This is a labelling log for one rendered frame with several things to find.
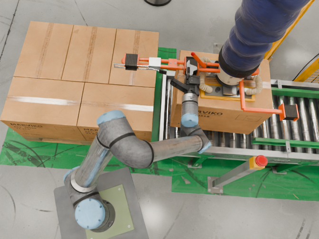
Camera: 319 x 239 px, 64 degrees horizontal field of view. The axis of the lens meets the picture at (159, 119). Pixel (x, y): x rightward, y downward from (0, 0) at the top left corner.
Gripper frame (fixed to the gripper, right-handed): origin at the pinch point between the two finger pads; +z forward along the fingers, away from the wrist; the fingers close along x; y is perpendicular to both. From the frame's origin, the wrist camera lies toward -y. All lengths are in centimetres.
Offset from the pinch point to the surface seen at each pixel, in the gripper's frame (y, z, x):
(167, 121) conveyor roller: -5, -10, -66
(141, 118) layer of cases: -26, -9, -67
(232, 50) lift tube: 19.4, -5.4, 23.7
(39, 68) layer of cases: -116, 30, -67
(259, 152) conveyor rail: 67, -32, -61
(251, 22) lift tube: 20, -8, 46
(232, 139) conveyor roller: 48, -21, -66
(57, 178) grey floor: -101, -53, -121
